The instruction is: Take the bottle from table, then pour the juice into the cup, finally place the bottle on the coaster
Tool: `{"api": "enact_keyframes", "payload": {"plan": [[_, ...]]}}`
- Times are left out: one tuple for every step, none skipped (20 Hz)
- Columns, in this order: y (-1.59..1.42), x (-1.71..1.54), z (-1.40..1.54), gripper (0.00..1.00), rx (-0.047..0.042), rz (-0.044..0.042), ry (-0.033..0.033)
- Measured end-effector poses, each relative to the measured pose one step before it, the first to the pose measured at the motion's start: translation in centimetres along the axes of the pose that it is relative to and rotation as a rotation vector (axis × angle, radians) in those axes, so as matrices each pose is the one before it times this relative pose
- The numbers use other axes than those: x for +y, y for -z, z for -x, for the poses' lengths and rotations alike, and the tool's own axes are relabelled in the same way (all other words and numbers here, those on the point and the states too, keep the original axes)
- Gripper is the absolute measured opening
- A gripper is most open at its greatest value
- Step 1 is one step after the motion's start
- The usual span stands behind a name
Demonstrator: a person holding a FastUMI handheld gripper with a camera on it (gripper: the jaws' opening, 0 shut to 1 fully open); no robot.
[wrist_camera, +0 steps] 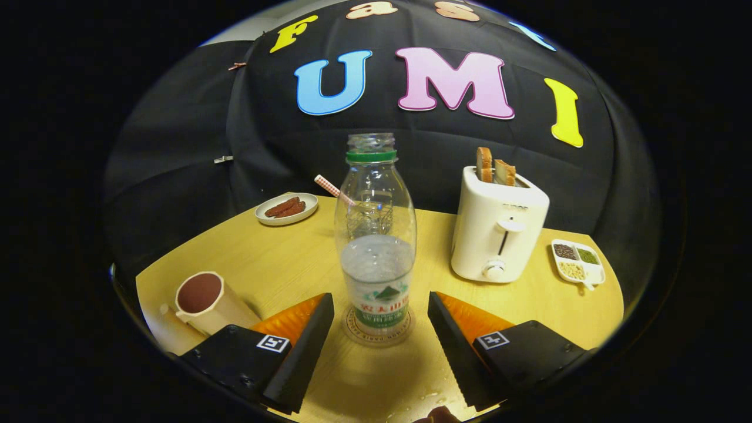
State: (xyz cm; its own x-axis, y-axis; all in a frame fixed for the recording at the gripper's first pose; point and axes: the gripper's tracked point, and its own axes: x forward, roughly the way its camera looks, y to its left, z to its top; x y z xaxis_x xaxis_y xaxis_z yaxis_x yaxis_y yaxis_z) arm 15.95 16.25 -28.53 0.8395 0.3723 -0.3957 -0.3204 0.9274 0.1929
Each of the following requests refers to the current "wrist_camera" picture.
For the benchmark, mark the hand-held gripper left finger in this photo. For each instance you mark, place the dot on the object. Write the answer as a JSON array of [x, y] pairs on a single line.
[[302, 358]]

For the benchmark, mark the red checked straw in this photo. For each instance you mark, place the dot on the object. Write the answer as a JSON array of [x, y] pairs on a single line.
[[326, 184]]

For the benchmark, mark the round wooden coaster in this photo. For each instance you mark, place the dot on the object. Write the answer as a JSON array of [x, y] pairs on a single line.
[[351, 335]]

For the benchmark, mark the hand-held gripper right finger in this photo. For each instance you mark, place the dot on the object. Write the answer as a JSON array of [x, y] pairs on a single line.
[[455, 358]]

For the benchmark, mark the pink cloth clip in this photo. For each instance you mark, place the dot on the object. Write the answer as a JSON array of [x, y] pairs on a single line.
[[237, 66]]

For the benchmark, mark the red sausage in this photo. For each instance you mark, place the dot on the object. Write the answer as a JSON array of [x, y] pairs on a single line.
[[281, 207], [294, 210]]

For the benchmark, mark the black backdrop cloth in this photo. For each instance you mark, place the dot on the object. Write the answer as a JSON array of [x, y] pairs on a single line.
[[176, 147]]

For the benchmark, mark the white cloth clip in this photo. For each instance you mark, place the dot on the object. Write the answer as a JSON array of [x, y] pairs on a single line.
[[223, 159]]

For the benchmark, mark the toast slice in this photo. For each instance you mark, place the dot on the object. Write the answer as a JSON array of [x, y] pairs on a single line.
[[484, 165], [504, 173]]

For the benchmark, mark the clear plastic juice bottle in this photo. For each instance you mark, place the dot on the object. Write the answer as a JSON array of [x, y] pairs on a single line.
[[376, 270]]

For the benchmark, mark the white divided grain dish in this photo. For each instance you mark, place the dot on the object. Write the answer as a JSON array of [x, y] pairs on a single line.
[[578, 265]]

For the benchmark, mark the wooden table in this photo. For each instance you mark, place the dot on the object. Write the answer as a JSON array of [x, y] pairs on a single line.
[[282, 258]]

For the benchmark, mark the white toaster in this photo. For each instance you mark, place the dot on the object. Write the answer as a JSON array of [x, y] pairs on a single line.
[[482, 235]]

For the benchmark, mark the small white round plate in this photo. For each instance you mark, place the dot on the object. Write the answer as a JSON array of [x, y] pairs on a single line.
[[308, 202]]

